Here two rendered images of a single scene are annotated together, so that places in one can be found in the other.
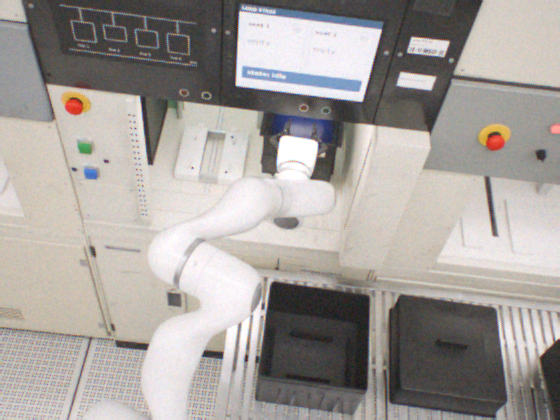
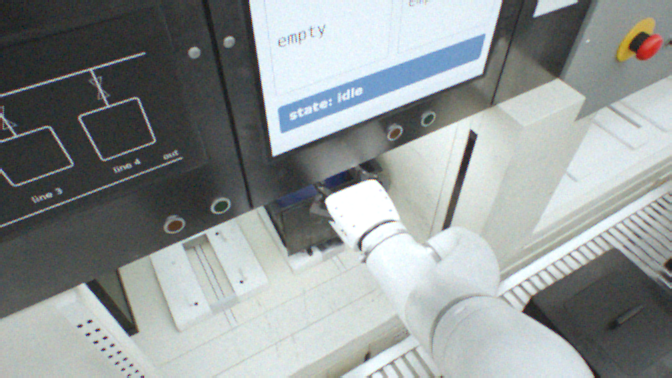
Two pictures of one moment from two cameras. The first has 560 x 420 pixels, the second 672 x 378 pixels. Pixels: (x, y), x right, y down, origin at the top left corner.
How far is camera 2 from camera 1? 0.99 m
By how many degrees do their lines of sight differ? 17
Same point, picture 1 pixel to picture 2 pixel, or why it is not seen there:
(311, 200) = (489, 273)
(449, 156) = not seen: hidden behind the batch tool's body
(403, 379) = not seen: outside the picture
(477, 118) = (624, 22)
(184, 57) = (147, 154)
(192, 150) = (179, 280)
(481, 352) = (652, 304)
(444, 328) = (601, 304)
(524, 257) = (588, 180)
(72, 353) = not seen: outside the picture
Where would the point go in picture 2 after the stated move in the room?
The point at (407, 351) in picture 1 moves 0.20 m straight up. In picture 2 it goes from (598, 359) to (647, 317)
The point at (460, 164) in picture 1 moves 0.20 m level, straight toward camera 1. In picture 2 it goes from (586, 105) to (652, 197)
